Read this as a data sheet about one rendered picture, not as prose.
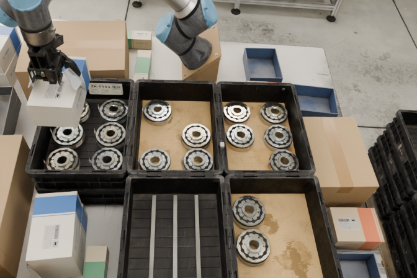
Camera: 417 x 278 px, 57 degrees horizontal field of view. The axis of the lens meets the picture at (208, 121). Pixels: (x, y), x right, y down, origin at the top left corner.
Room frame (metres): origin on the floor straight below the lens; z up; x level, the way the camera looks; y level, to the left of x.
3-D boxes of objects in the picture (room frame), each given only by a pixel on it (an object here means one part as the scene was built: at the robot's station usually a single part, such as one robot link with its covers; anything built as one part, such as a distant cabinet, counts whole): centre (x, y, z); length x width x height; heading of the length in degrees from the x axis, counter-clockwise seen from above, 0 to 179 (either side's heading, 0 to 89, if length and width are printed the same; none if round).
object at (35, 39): (0.70, 0.44, 1.33); 0.08 x 0.08 x 0.05
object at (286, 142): (0.85, -0.26, 0.86); 0.10 x 0.10 x 0.01
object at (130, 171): (0.79, 0.11, 0.92); 0.40 x 0.30 x 0.02; 9
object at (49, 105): (0.72, 0.44, 1.10); 0.20 x 0.12 x 0.09; 7
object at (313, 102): (1.14, -0.43, 0.74); 0.20 x 0.15 x 0.07; 93
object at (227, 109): (0.93, -0.10, 0.86); 0.10 x 0.10 x 0.01
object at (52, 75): (0.69, 0.44, 1.25); 0.09 x 0.08 x 0.12; 7
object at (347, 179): (0.82, -0.47, 0.78); 0.30 x 0.22 x 0.16; 10
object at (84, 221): (0.40, 0.40, 0.74); 0.20 x 0.12 x 0.09; 13
